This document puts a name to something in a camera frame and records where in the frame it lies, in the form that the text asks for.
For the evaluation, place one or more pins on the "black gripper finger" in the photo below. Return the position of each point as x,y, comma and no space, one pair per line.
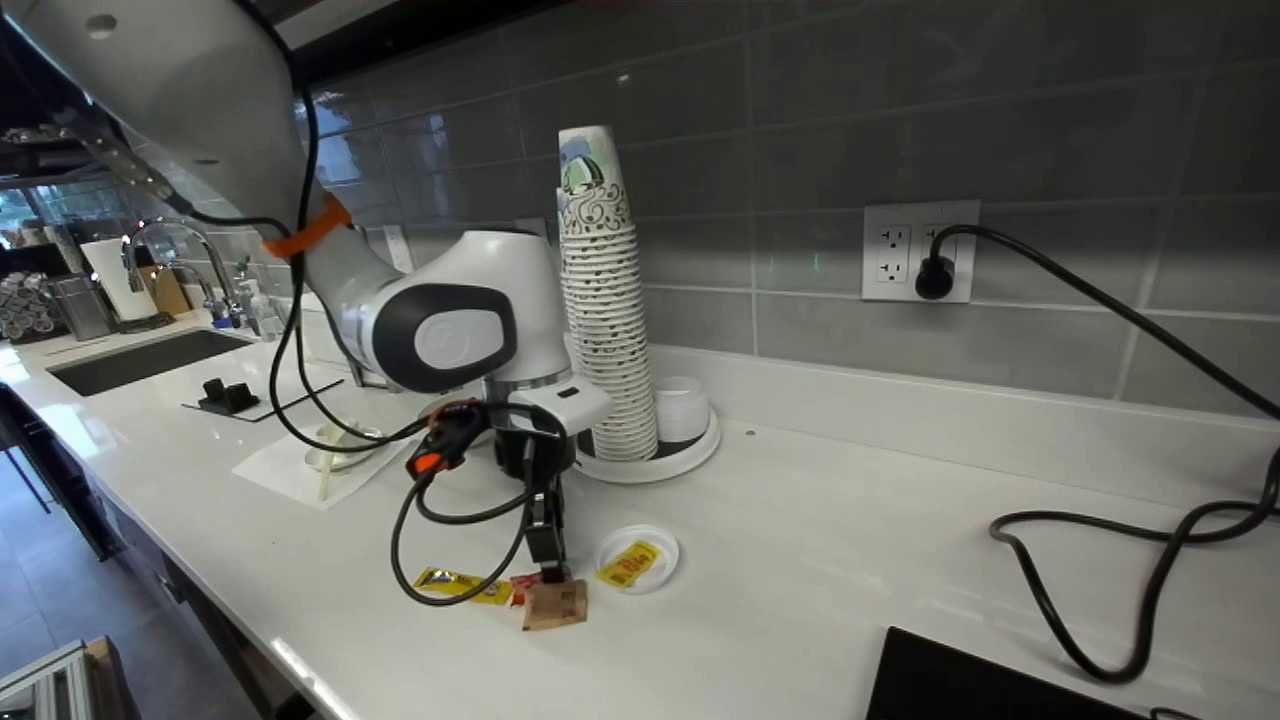
553,535
537,525

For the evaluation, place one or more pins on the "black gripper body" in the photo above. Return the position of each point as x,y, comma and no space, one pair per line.
531,440

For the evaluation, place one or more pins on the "red sachet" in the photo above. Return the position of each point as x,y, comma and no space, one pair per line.
527,584

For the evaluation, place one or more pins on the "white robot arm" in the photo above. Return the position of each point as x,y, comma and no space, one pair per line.
209,80

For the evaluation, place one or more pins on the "brown sachet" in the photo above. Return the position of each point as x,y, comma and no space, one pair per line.
558,605

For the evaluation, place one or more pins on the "long yellow sachet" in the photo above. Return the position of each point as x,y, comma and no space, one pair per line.
479,589

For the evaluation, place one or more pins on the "yellow sachet on plate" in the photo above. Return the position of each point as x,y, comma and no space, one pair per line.
628,564

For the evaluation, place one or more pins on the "tall paper cup stack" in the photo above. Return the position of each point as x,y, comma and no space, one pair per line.
601,282

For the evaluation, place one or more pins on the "short paper cup stack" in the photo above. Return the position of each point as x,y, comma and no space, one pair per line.
681,411

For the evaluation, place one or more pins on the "black appliance corner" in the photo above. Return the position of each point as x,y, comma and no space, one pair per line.
934,680

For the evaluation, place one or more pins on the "black sink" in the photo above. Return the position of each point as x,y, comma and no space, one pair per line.
115,371

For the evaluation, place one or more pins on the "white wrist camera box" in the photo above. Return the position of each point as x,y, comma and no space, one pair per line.
568,407

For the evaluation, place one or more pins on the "white wall outlet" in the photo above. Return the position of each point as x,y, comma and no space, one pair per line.
897,239

